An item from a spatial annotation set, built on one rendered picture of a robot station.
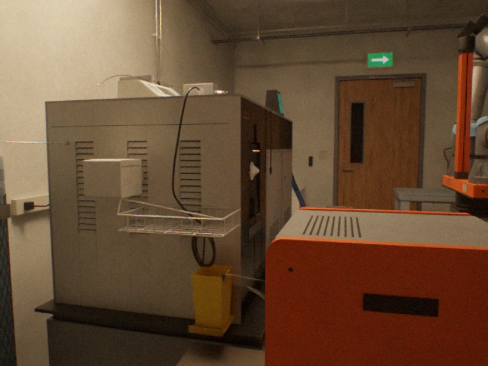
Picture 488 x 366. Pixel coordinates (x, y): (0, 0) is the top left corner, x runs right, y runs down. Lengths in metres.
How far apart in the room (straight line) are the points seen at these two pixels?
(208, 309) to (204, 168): 0.41
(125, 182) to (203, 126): 0.28
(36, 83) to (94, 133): 0.84
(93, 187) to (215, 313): 0.50
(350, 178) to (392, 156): 0.57
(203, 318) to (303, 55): 4.43
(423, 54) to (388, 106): 0.71
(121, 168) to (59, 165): 0.37
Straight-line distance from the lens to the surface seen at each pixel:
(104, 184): 1.17
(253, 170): 1.33
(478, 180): 1.55
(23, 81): 2.11
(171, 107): 1.25
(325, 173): 5.13
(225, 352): 1.20
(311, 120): 5.14
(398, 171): 5.18
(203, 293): 1.14
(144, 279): 1.36
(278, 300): 0.68
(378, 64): 5.18
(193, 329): 1.18
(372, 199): 5.18
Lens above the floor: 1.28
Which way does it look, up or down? 5 degrees down
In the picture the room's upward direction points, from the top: straight up
